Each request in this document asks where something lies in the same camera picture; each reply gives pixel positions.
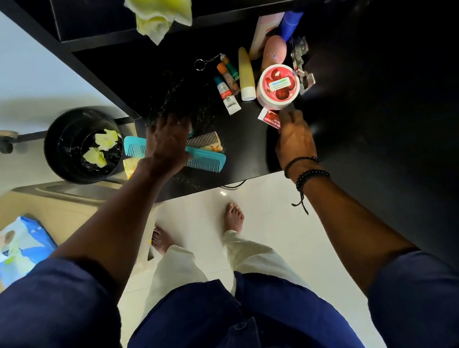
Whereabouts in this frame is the blue wipes packet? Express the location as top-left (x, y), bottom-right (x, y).
top-left (0, 211), bottom-right (63, 289)

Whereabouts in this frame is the black cabinet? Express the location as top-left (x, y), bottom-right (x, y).
top-left (0, 0), bottom-right (459, 348)

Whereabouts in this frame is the person's right foot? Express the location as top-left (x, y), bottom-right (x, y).
top-left (220, 201), bottom-right (248, 235)

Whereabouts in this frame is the silver cabinet hinge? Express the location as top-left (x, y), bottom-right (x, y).
top-left (287, 34), bottom-right (318, 96)

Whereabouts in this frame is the blue lotion bottle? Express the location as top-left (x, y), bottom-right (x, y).
top-left (275, 9), bottom-right (309, 44)

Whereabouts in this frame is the person's left forearm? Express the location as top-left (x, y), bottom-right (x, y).
top-left (37, 160), bottom-right (188, 311)

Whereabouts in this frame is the yellow cleaning wipe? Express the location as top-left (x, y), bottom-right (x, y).
top-left (123, 0), bottom-right (199, 51)

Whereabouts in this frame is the yellow makeup sponge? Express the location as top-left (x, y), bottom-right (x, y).
top-left (232, 45), bottom-right (259, 103)

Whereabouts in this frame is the black thread bracelet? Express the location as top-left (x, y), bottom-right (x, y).
top-left (282, 153), bottom-right (328, 219)

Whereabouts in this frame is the black cable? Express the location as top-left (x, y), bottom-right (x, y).
top-left (218, 179), bottom-right (250, 193)

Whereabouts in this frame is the person's left hand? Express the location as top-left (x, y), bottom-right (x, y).
top-left (132, 110), bottom-right (200, 183)

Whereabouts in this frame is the small green bottle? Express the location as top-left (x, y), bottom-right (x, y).
top-left (193, 51), bottom-right (241, 88)

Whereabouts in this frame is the navy blue shirt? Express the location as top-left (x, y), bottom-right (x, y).
top-left (0, 190), bottom-right (459, 348)

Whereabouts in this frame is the teal comb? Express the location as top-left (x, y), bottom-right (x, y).
top-left (122, 120), bottom-right (230, 188)

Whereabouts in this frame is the white tube with teal cap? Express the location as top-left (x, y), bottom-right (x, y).
top-left (213, 72), bottom-right (243, 118)

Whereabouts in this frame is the crumpled yellow wipe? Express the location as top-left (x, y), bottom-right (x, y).
top-left (81, 145), bottom-right (108, 172)
top-left (93, 126), bottom-right (124, 153)

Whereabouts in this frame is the person's left foot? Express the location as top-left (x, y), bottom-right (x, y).
top-left (148, 223), bottom-right (178, 257)

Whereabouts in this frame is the black bead bracelet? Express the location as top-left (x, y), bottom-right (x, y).
top-left (293, 167), bottom-right (332, 194)

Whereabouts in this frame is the pink makeup sponge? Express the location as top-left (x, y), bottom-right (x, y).
top-left (255, 33), bottom-right (291, 73)

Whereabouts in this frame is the red cream jar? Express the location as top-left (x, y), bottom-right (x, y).
top-left (252, 60), bottom-right (305, 114)

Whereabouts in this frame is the pink lotion bottle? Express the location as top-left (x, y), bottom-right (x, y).
top-left (242, 12), bottom-right (292, 62)

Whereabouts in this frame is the person's right hand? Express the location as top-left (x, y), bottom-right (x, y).
top-left (268, 105), bottom-right (321, 181)

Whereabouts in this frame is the person's foot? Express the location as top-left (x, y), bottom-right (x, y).
top-left (148, 223), bottom-right (178, 257)
top-left (220, 201), bottom-right (248, 235)

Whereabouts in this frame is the orange lip balm stick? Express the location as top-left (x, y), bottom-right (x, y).
top-left (216, 60), bottom-right (241, 98)

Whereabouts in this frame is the beige plastic stool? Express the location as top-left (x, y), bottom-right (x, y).
top-left (0, 165), bottom-right (168, 303)

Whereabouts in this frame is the person's right forearm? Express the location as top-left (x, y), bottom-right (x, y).
top-left (295, 156), bottom-right (424, 305)

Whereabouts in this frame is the black waste bin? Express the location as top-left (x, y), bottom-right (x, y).
top-left (37, 101), bottom-right (130, 192)

